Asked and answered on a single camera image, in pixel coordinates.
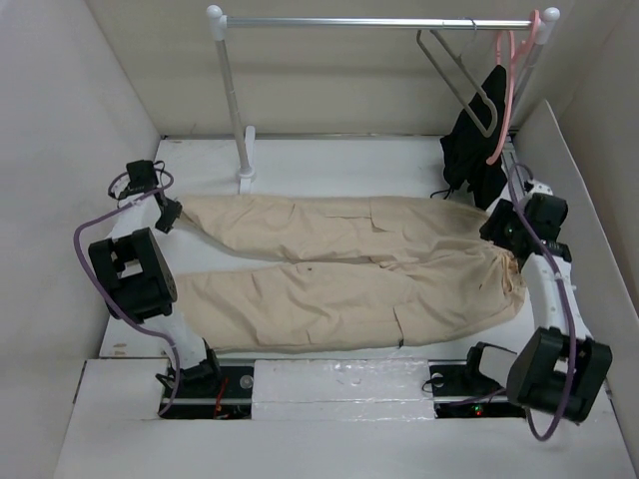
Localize white and silver clothes rack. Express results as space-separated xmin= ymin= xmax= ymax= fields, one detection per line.
xmin=207 ymin=5 xmax=561 ymax=194

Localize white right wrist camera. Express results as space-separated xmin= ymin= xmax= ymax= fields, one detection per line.
xmin=523 ymin=180 xmax=553 ymax=196

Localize black garment on hanger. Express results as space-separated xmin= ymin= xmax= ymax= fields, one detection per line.
xmin=440 ymin=65 xmax=507 ymax=210

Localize beige trousers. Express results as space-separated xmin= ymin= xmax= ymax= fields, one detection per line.
xmin=176 ymin=195 xmax=526 ymax=353

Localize pink plastic hanger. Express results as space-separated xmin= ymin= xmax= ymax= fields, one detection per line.
xmin=486 ymin=10 xmax=541 ymax=166

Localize aluminium rail right side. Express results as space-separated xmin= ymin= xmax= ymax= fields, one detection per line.
xmin=501 ymin=134 xmax=532 ymax=200

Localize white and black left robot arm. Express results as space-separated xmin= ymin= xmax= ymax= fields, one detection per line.
xmin=74 ymin=160 xmax=223 ymax=397

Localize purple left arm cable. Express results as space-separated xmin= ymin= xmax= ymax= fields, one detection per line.
xmin=73 ymin=169 xmax=181 ymax=418

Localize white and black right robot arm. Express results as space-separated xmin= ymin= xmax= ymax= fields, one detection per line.
xmin=461 ymin=192 xmax=613 ymax=423

